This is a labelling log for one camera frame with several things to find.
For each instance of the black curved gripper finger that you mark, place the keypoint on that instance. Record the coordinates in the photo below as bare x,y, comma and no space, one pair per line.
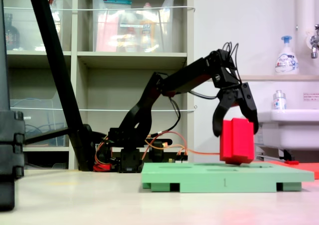
219,115

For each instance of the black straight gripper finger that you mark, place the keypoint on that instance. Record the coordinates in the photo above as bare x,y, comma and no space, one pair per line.
249,103

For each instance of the red cross columnar block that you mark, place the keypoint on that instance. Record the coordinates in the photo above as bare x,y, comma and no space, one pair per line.
236,143

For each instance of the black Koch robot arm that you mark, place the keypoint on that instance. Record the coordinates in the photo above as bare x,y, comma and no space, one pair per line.
189,78

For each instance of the green shape-hole board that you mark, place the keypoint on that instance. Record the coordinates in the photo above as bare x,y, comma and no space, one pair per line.
211,179

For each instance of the small clear sanitizer bottle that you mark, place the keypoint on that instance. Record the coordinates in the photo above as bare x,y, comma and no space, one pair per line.
279,101

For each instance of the white sink label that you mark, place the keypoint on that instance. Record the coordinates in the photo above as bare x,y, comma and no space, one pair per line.
259,138

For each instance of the white sink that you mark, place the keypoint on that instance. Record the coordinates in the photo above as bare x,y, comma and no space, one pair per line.
294,130

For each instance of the white blue soap pump bottle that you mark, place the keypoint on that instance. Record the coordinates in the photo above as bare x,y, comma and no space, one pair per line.
286,63

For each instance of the small circuit board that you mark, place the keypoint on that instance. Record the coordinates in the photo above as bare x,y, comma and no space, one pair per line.
182,157

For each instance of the black table clamp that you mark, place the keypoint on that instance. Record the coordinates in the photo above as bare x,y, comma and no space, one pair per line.
157,152

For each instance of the small red flat piece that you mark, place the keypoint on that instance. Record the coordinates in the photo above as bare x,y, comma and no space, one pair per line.
292,162

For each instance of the clear bin with supplies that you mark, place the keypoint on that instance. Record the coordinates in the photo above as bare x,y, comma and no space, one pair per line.
164,40

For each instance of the red flat mat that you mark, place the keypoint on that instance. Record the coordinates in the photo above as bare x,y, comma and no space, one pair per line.
306,169

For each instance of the metal faucet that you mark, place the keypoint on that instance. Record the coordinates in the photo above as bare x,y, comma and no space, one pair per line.
314,42

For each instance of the orange-label pink-cap bottle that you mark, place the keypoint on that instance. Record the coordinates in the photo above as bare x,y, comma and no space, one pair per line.
147,33

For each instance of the beige shelf unit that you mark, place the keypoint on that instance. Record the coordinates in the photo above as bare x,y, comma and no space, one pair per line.
132,60

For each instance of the white vertical pipe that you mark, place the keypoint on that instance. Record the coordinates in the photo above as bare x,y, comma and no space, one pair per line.
302,11

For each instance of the pink pack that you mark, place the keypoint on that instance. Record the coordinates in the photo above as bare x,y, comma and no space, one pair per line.
107,33

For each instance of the teal flat box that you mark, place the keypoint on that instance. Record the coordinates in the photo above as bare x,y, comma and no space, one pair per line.
117,1

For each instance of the black tripod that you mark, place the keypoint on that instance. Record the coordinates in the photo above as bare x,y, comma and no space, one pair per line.
54,60

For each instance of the clear file tray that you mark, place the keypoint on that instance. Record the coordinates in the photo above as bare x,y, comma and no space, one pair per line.
37,115

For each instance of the clear bin with bottles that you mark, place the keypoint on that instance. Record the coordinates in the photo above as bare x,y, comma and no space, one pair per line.
30,35

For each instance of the notched black stack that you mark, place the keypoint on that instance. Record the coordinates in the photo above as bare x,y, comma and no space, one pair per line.
10,145

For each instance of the dark patterned bottle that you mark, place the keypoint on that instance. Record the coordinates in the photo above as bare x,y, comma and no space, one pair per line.
11,35

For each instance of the pink wall label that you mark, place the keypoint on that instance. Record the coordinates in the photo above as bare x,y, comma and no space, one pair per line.
311,96

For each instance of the sink mounting bracket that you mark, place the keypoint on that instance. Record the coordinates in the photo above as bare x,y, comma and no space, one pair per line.
285,154

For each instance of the dark grey upright post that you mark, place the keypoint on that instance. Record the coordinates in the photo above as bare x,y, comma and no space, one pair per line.
3,60

